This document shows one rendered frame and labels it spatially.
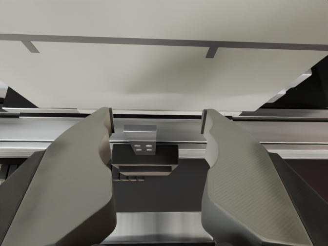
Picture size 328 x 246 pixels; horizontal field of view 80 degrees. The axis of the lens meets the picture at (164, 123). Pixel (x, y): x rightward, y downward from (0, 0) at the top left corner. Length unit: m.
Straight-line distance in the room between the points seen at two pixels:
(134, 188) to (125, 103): 0.53
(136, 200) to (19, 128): 0.38
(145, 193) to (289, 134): 0.44
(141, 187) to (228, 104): 0.54
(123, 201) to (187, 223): 0.52
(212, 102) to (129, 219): 0.11
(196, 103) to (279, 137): 0.36
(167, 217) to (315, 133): 0.44
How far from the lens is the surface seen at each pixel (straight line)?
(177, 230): 0.17
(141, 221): 0.17
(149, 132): 0.21
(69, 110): 0.18
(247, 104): 0.17
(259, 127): 0.48
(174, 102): 0.15
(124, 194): 0.68
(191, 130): 0.43
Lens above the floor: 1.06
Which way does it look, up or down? 19 degrees down
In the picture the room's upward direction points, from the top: 180 degrees clockwise
